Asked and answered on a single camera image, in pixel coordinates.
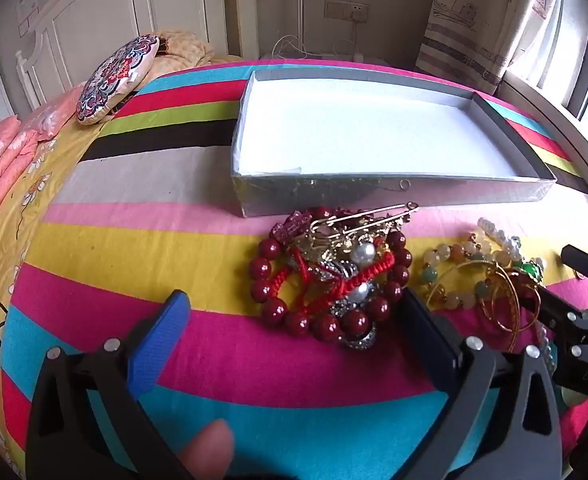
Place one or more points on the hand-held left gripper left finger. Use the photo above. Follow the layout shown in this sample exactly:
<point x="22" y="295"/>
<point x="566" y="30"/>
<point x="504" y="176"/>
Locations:
<point x="163" y="337"/>

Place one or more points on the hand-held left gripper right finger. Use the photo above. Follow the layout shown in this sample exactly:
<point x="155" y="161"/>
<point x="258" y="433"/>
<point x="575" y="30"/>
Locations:
<point x="434" y="350"/>

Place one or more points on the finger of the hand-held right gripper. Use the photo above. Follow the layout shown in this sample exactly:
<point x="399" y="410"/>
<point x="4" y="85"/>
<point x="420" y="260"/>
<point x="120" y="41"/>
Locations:
<point x="569" y="325"/>
<point x="586" y="265"/>

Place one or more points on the gold bangle with green gem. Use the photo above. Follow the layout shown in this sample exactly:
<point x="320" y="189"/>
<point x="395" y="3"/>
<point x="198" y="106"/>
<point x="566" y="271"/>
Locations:
<point x="530" y="271"/>

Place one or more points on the green jade bangle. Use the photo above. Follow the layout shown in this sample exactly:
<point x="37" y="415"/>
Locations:
<point x="574" y="399"/>

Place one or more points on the silver rhinestone pearl brooch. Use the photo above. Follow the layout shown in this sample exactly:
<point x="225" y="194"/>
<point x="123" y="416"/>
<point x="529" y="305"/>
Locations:
<point x="358" y="294"/>

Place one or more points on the gold brooch pin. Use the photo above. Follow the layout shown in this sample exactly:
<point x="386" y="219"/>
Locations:
<point x="354" y="227"/>

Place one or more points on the silver cardboard box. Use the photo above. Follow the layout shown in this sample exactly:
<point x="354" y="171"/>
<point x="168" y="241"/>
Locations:
<point x="349" y="125"/>

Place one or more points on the person's left hand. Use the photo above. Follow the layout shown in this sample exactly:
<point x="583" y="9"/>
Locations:
<point x="208" y="450"/>

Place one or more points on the striped bed sheet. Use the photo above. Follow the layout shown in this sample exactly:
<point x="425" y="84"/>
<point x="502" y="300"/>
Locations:
<point x="148" y="240"/>

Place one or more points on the pearl pendant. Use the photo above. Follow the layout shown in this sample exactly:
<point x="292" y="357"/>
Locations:
<point x="363" y="254"/>

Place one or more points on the pink rhinestone brooch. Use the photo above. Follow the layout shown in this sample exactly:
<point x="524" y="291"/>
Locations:
<point x="289" y="227"/>

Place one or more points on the yellow floral sheet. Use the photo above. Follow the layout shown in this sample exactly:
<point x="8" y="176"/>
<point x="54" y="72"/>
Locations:
<point x="38" y="200"/>

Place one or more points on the window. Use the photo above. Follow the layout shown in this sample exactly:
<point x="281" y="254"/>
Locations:
<point x="579" y="60"/>

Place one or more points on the pink floral quilt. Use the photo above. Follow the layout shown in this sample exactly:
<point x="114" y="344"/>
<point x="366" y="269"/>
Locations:
<point x="3" y="155"/>

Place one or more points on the round embroidered cushion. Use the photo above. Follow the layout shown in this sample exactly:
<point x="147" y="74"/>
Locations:
<point x="113" y="80"/>

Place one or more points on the printed curtain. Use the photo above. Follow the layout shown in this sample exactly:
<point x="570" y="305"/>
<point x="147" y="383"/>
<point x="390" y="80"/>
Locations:
<point x="469" y="20"/>

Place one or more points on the yellow knitted blanket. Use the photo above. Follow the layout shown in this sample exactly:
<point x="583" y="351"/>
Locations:
<point x="188" y="47"/>

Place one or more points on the white headboard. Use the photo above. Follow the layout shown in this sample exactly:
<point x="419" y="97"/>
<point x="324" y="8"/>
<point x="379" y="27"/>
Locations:
<point x="98" y="15"/>

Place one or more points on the wall socket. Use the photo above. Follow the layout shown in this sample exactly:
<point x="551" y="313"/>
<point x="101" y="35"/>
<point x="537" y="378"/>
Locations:
<point x="346" y="10"/>

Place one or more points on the white wall pipe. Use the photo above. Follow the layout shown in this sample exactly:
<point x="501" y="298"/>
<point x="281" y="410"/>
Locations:
<point x="301" y="5"/>

